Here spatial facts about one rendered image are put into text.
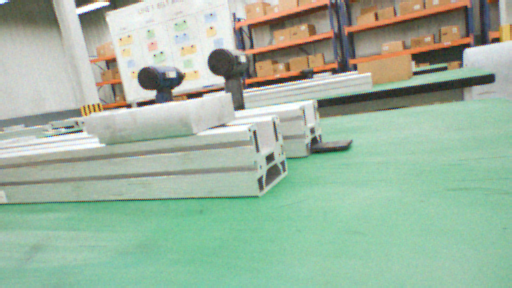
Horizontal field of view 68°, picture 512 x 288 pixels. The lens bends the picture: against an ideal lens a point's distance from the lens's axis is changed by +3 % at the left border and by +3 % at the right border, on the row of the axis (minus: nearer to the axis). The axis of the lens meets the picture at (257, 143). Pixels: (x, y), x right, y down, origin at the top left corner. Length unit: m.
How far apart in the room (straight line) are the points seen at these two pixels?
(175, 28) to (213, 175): 3.64
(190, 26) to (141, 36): 0.63
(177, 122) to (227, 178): 0.09
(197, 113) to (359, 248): 0.26
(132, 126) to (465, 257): 0.40
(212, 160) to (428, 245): 0.26
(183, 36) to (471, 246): 3.82
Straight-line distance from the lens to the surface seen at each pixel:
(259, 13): 10.99
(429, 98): 2.01
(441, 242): 0.30
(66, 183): 0.64
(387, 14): 10.10
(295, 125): 0.60
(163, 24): 4.15
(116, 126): 0.53
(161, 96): 0.98
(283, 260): 0.29
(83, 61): 9.23
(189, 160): 0.47
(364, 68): 2.53
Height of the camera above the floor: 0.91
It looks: 9 degrees down
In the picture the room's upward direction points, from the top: 10 degrees counter-clockwise
